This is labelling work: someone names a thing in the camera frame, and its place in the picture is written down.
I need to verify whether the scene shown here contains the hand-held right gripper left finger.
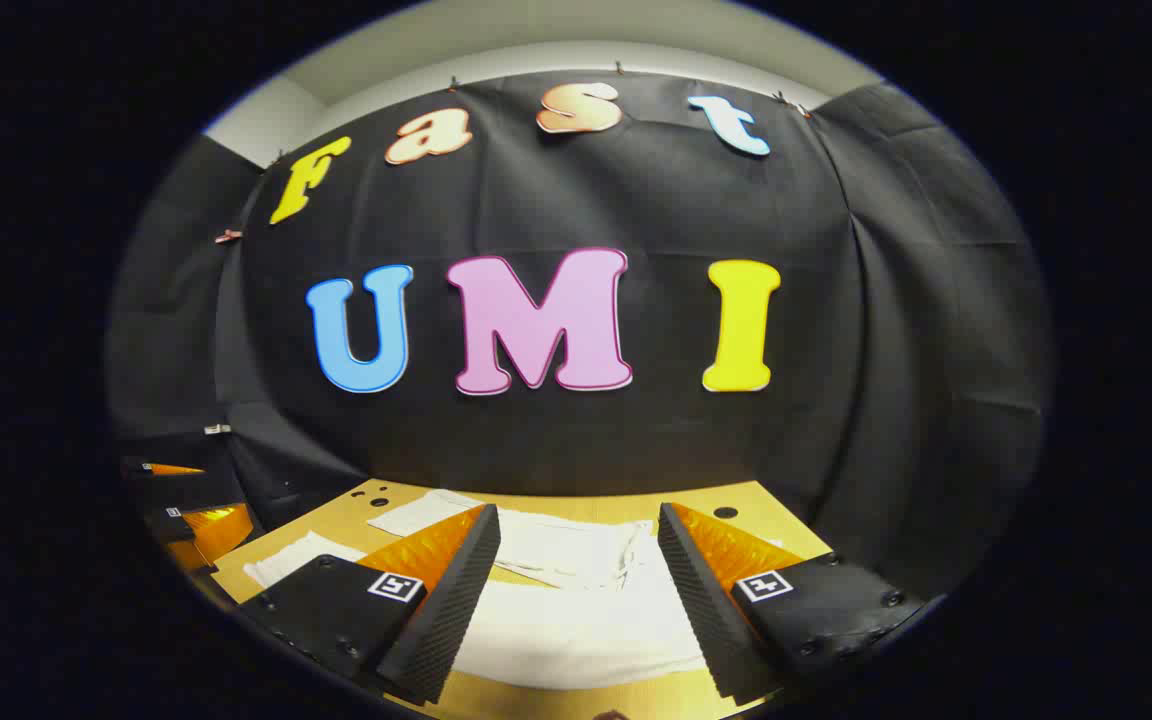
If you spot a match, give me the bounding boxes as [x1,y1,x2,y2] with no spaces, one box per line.
[236,503,502,706]

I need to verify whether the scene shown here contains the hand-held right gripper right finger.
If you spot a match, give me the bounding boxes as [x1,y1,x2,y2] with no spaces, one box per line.
[658,502,927,701]

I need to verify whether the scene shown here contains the white jeans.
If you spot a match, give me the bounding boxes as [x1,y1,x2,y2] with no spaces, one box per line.
[243,488,807,691]

